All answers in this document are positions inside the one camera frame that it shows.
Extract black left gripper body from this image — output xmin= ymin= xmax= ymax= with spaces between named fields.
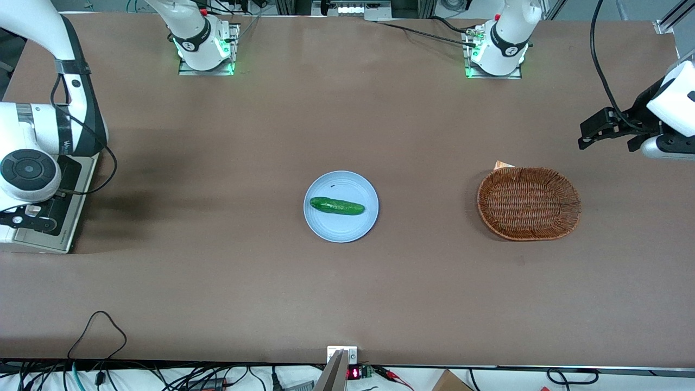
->
xmin=614 ymin=79 xmax=666 ymax=153

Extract oven door with glass window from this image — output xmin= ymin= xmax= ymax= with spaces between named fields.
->
xmin=14 ymin=155 xmax=99 ymax=252

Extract white toaster oven body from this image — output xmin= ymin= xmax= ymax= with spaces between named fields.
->
xmin=0 ymin=155 xmax=101 ymax=255

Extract brown wicker basket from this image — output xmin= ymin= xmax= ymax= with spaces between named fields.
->
xmin=477 ymin=166 xmax=582 ymax=242

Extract green cucumber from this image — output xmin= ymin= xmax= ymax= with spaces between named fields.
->
xmin=309 ymin=197 xmax=365 ymax=216

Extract light blue round plate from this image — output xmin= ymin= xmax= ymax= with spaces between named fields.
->
xmin=303 ymin=171 xmax=380 ymax=243

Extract white power strip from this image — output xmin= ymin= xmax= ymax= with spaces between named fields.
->
xmin=312 ymin=0 xmax=393 ymax=21

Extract brown cardboard box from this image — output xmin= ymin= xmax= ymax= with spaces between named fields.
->
xmin=432 ymin=369 xmax=474 ymax=391

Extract red clip test leads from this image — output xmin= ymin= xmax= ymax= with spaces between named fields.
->
xmin=374 ymin=366 xmax=414 ymax=391

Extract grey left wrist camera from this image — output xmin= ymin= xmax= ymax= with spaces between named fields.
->
xmin=640 ymin=135 xmax=695 ymax=161

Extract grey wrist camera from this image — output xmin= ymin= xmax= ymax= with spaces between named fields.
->
xmin=640 ymin=135 xmax=695 ymax=161
xmin=0 ymin=211 xmax=58 ymax=236

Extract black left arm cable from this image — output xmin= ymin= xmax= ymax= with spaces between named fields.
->
xmin=590 ymin=0 xmax=652 ymax=134

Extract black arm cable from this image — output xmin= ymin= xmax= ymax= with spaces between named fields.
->
xmin=590 ymin=0 xmax=652 ymax=134
xmin=50 ymin=73 xmax=118 ymax=196

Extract aluminium frame profile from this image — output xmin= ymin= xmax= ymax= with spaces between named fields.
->
xmin=654 ymin=0 xmax=695 ymax=36

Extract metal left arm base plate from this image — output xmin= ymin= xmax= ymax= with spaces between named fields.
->
xmin=462 ymin=27 xmax=523 ymax=80

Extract long black table cable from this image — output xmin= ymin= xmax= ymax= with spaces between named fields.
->
xmin=375 ymin=21 xmax=479 ymax=48

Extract black coiled floor cable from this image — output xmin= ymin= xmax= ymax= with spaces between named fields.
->
xmin=546 ymin=368 xmax=600 ymax=386

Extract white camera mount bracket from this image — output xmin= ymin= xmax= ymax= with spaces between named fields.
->
xmin=327 ymin=346 xmax=358 ymax=365

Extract grey camera mount bar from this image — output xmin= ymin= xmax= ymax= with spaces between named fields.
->
xmin=314 ymin=350 xmax=349 ymax=391

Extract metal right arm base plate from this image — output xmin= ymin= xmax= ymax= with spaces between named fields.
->
xmin=178 ymin=23 xmax=241 ymax=77

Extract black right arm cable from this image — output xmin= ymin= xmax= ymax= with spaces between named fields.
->
xmin=50 ymin=73 xmax=118 ymax=196

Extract black looped thin cable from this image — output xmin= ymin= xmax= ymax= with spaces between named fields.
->
xmin=67 ymin=311 xmax=128 ymax=362

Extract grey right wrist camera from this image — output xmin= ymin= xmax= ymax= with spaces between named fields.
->
xmin=0 ymin=211 xmax=58 ymax=236

